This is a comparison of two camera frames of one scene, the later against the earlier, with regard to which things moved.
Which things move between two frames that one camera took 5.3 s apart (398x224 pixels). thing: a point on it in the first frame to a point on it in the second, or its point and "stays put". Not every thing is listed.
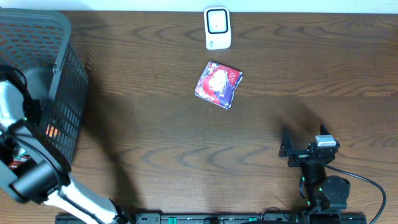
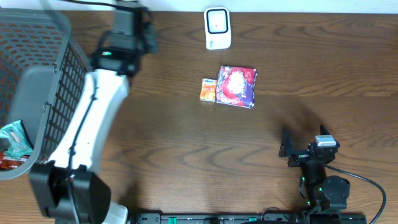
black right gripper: [286, 150] stays put
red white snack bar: [18, 160] stays put
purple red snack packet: [217, 84] to [236, 86]
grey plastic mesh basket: [35, 44] stays put
